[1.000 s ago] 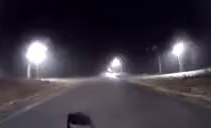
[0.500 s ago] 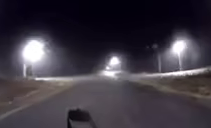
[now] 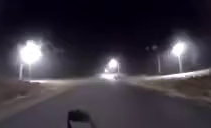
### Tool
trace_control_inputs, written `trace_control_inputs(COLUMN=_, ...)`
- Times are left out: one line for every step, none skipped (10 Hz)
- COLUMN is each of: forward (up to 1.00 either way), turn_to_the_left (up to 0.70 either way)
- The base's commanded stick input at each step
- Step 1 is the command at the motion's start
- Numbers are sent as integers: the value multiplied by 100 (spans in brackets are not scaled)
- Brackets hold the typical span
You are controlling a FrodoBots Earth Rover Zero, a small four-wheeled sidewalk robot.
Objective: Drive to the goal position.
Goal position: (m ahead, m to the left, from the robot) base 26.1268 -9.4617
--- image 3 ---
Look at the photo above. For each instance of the street lamp on pole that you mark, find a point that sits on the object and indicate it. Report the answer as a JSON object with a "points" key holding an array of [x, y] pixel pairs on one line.
{"points": [[113, 63], [178, 50], [30, 52]]}

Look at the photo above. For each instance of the grey asphalt road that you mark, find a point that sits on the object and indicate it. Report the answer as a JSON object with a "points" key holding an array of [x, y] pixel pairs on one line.
{"points": [[126, 106]]}

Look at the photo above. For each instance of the robot's own part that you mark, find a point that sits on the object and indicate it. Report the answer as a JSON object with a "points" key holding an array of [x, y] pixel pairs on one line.
{"points": [[78, 119]]}

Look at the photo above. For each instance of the dry grass verge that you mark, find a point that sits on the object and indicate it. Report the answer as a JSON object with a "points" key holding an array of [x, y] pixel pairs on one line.
{"points": [[193, 87], [9, 91]]}

